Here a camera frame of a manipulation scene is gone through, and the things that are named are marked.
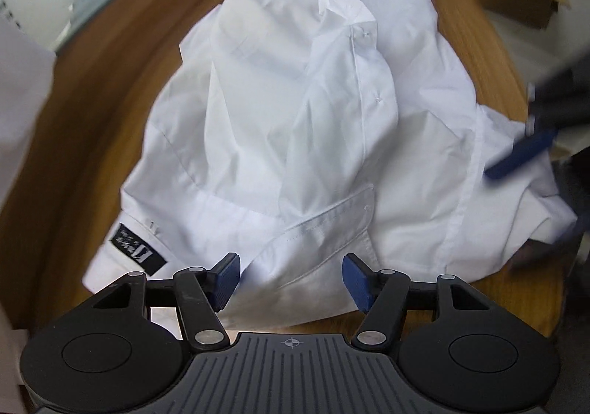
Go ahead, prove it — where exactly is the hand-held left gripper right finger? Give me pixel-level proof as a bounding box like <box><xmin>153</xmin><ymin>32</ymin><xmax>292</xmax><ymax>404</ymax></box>
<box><xmin>342</xmin><ymin>254</ymin><xmax>489</xmax><ymax>354</ymax></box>

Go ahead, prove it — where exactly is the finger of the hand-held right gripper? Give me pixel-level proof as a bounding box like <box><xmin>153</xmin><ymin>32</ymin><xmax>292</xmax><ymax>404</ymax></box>
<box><xmin>484</xmin><ymin>109</ymin><xmax>590</xmax><ymax>182</ymax></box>
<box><xmin>525</xmin><ymin>52</ymin><xmax>590</xmax><ymax>107</ymax></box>

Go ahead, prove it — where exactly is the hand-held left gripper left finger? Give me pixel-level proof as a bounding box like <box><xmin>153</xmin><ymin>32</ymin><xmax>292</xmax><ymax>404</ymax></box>
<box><xmin>92</xmin><ymin>253</ymin><xmax>241</xmax><ymax>354</ymax></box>

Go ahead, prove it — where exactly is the white collared shirt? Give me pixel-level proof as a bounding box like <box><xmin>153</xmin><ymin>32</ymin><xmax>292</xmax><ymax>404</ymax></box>
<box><xmin>82</xmin><ymin>0</ymin><xmax>582</xmax><ymax>330</ymax></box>

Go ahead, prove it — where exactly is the hanging white cloth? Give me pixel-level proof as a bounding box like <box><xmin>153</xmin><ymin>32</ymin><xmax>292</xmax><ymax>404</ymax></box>
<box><xmin>0</xmin><ymin>15</ymin><xmax>57</xmax><ymax>212</ymax></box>

